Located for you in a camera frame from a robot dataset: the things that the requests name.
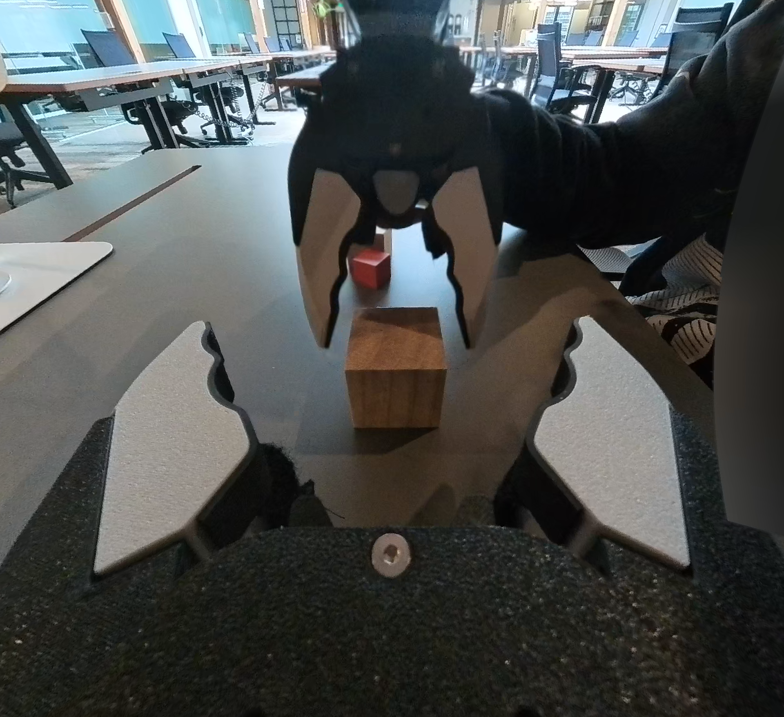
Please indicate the person's printed shirt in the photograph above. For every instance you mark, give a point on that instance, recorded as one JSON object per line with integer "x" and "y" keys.
{"x": 680, "y": 313}

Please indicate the white document stand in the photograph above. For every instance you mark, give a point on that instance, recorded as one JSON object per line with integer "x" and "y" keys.
{"x": 43, "y": 276}

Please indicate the small red cube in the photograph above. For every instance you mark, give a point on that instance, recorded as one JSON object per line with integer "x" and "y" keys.
{"x": 370, "y": 269}

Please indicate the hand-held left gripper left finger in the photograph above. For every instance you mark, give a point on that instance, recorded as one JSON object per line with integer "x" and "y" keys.
{"x": 172, "y": 460}

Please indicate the wooden office table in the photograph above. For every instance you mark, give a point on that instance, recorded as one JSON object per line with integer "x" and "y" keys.
{"x": 123, "y": 80}
{"x": 300, "y": 74}

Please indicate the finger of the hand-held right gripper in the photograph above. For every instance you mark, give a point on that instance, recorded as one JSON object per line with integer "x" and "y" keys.
{"x": 472, "y": 239}
{"x": 325, "y": 246}

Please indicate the medium wooden cube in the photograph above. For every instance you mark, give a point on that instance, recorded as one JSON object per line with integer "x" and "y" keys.
{"x": 386, "y": 239}

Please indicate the person's right forearm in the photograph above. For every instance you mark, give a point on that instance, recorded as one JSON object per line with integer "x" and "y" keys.
{"x": 625, "y": 141}

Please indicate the large wooden cube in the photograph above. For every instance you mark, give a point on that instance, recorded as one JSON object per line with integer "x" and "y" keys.
{"x": 396, "y": 372}

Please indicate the black office chair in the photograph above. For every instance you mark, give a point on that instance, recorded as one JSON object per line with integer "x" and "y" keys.
{"x": 613, "y": 258}

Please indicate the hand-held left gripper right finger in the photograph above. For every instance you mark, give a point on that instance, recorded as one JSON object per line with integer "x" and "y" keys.
{"x": 613, "y": 454}

